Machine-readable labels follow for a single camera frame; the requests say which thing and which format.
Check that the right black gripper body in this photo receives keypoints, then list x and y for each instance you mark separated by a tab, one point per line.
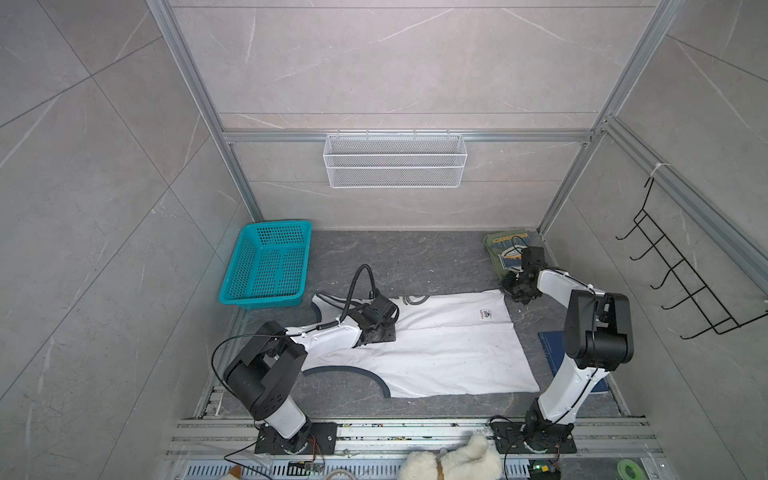
514	287

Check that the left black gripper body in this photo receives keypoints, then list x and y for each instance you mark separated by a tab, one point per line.
387	333

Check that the green tank top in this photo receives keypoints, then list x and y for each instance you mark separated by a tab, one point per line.
504	249

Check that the white tank top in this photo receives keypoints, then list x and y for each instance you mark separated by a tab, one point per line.
457	344

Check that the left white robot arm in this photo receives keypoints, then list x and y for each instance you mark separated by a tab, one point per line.
262	375

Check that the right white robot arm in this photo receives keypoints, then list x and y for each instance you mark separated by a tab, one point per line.
597	339

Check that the blue book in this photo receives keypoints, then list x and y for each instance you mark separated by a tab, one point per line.
553	346

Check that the teal plastic basket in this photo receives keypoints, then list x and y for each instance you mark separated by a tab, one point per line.
268	267

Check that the white plush toy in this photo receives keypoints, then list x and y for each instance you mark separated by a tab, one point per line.
477	460

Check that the green tape roll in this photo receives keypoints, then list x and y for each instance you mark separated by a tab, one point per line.
628	469

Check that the black wire hook rack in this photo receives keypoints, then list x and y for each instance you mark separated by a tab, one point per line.
717	317

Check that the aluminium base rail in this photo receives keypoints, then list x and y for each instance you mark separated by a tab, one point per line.
376	449

